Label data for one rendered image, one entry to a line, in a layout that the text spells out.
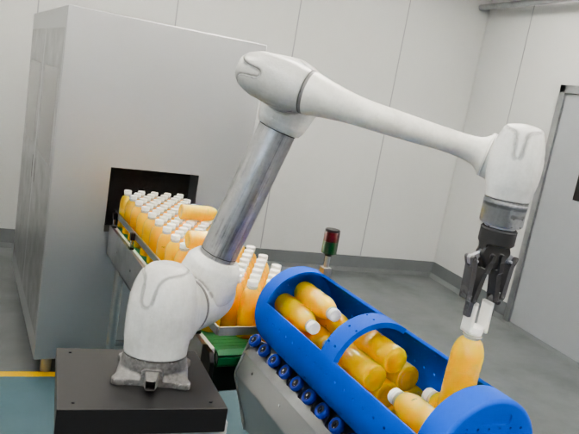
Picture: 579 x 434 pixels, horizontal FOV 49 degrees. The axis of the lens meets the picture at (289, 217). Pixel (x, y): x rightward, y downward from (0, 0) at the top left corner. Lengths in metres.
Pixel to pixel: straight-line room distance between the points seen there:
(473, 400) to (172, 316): 0.69
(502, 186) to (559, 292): 4.64
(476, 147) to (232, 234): 0.64
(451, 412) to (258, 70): 0.83
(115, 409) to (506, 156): 0.95
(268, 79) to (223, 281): 0.55
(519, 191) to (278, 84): 0.55
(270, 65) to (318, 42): 5.04
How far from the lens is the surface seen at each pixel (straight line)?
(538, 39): 6.69
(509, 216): 1.35
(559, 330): 5.95
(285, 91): 1.42
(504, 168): 1.34
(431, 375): 1.77
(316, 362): 1.70
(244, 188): 1.62
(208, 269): 1.66
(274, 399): 1.96
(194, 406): 1.49
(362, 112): 1.40
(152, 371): 1.56
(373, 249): 7.08
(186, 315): 1.55
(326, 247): 2.57
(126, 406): 1.47
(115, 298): 3.50
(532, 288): 6.19
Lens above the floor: 1.77
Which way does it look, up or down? 11 degrees down
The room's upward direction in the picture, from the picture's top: 10 degrees clockwise
